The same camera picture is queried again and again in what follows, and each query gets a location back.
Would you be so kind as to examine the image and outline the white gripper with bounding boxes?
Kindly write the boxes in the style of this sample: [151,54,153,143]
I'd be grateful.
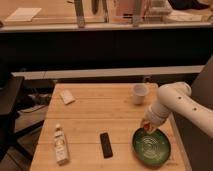
[141,110,164,134]

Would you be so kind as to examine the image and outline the red orange pepper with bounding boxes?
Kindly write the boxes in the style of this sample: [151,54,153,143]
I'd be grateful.
[143,123,150,131]

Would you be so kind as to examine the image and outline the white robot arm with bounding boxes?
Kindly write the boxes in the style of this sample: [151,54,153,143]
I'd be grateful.
[141,82,213,138]

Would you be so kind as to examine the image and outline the green ceramic bowl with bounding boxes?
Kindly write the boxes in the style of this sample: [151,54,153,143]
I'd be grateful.
[132,128,171,167]

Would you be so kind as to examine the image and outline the white cup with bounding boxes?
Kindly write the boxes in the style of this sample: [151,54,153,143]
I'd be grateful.
[133,83,149,105]

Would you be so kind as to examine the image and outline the black remote control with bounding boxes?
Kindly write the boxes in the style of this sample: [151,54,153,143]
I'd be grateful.
[100,133,113,158]

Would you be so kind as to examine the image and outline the clear plastic bottle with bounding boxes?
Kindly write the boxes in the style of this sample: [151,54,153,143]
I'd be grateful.
[54,124,69,165]

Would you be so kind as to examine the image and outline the black chair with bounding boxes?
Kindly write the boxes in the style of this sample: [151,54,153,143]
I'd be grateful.
[0,76,44,162]

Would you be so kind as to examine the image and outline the white paper sheet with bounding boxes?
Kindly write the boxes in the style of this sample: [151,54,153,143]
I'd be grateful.
[5,7,41,22]

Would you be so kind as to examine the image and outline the long white shelf rail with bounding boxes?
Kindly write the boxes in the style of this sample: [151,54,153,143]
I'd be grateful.
[13,65,204,80]

